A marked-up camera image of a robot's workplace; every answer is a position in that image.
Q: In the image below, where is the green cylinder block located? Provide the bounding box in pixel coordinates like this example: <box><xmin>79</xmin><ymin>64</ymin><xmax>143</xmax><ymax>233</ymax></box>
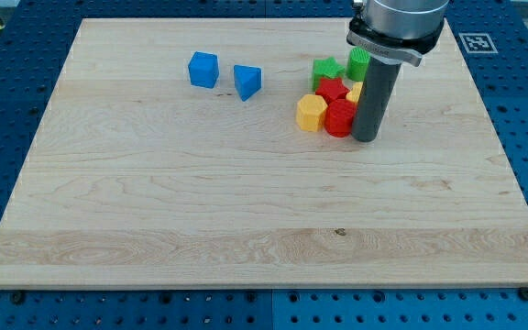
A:
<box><xmin>346</xmin><ymin>48</ymin><xmax>370</xmax><ymax>82</ymax></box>

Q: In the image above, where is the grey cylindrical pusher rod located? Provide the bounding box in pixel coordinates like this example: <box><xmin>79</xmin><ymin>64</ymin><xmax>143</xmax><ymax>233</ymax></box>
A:
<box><xmin>351</xmin><ymin>58</ymin><xmax>401</xmax><ymax>142</ymax></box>

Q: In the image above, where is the green star block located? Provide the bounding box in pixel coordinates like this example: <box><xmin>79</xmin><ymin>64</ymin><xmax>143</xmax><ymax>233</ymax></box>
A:
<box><xmin>312</xmin><ymin>57</ymin><xmax>346</xmax><ymax>91</ymax></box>

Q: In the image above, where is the black flange mounting plate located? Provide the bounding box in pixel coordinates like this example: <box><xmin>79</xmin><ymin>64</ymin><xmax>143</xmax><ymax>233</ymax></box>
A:
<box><xmin>346</xmin><ymin>16</ymin><xmax>444</xmax><ymax>67</ymax></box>

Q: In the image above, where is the yellow star block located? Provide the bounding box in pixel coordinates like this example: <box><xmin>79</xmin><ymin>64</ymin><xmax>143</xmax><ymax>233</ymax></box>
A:
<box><xmin>346</xmin><ymin>82</ymin><xmax>363</xmax><ymax>105</ymax></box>

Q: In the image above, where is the blue cube block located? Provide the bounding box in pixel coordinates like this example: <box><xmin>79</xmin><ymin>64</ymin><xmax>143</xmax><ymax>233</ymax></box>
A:
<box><xmin>187</xmin><ymin>51</ymin><xmax>219</xmax><ymax>88</ymax></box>

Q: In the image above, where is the red cylinder block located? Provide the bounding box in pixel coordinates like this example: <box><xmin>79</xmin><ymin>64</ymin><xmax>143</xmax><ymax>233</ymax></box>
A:
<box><xmin>324</xmin><ymin>99</ymin><xmax>357</xmax><ymax>138</ymax></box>

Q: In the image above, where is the yellow hexagon block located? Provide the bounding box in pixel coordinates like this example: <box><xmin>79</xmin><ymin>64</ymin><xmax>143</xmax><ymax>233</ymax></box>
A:
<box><xmin>296</xmin><ymin>94</ymin><xmax>327</xmax><ymax>132</ymax></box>

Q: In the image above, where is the white fiducial marker tag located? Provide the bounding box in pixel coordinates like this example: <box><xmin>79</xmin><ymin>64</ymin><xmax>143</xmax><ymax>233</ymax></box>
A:
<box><xmin>458</xmin><ymin>32</ymin><xmax>498</xmax><ymax>54</ymax></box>

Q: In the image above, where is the blue triangle block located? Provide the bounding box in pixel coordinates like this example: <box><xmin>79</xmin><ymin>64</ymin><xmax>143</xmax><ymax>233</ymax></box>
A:
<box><xmin>233</xmin><ymin>64</ymin><xmax>262</xmax><ymax>101</ymax></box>

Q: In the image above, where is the red star block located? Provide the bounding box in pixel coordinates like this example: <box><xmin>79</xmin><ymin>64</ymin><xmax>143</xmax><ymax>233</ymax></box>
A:
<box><xmin>315</xmin><ymin>77</ymin><xmax>350</xmax><ymax>105</ymax></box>

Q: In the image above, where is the wooden board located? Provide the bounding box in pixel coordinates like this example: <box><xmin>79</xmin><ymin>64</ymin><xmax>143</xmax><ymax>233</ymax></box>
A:
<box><xmin>0</xmin><ymin>18</ymin><xmax>528</xmax><ymax>290</ymax></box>

